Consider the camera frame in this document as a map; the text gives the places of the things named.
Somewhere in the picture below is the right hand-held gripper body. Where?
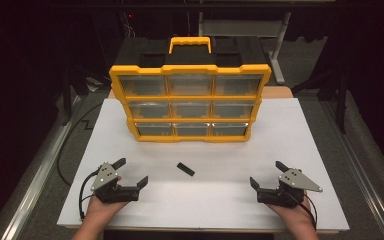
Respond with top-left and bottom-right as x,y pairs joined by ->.
256,168 -> 323,208

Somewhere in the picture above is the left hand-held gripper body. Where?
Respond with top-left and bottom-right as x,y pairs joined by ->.
90,162 -> 140,204

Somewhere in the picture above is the black rectangular block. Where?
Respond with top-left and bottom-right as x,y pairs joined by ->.
176,162 -> 196,177

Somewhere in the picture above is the clear plastic organizer drawer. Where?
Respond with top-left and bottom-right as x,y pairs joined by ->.
214,74 -> 264,97

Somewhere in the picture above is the yellow black organizer cabinet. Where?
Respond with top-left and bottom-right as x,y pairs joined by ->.
109,35 -> 273,144

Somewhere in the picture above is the person's left hand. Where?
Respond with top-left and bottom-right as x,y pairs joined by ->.
86,176 -> 130,222

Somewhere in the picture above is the person's right hand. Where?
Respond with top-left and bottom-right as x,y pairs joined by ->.
266,190 -> 314,228

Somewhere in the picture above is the white board sheet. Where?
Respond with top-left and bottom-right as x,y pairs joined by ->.
57,97 -> 350,232

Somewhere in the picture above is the black metal stand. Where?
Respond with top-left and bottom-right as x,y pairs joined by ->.
291,66 -> 349,135
61,63 -> 111,127

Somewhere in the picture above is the grid of clear plastic drawers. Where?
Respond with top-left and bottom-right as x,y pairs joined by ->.
118,73 -> 256,137

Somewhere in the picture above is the grey metal stand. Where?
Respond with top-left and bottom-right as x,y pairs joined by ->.
198,11 -> 292,86

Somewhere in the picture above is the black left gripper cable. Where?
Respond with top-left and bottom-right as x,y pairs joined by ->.
78,169 -> 101,221

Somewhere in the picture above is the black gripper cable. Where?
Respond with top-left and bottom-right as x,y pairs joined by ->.
78,169 -> 101,221
293,191 -> 318,231

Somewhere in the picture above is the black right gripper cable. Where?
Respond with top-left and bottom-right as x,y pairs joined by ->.
293,191 -> 318,231

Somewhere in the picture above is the black floor cable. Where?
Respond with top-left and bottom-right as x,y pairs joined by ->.
57,102 -> 104,187

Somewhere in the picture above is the aluminium floor rail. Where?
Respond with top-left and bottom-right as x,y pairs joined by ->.
319,99 -> 384,240
0,96 -> 84,240

